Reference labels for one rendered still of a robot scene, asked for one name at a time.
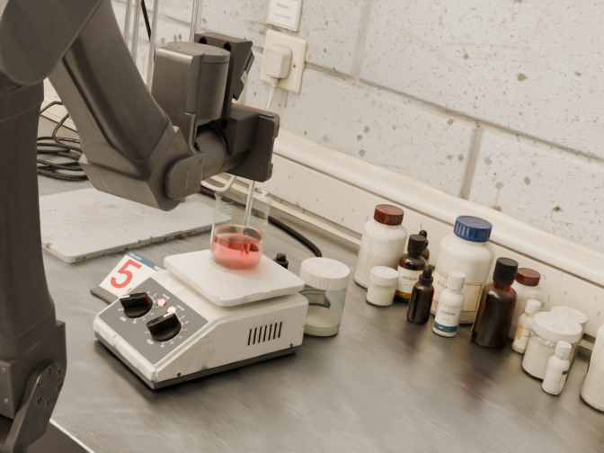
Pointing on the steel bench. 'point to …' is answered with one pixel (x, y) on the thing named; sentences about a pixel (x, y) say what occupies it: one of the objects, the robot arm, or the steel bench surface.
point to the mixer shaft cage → (137, 33)
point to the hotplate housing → (216, 335)
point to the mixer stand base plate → (112, 223)
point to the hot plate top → (272, 284)
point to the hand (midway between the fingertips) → (261, 127)
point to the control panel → (188, 317)
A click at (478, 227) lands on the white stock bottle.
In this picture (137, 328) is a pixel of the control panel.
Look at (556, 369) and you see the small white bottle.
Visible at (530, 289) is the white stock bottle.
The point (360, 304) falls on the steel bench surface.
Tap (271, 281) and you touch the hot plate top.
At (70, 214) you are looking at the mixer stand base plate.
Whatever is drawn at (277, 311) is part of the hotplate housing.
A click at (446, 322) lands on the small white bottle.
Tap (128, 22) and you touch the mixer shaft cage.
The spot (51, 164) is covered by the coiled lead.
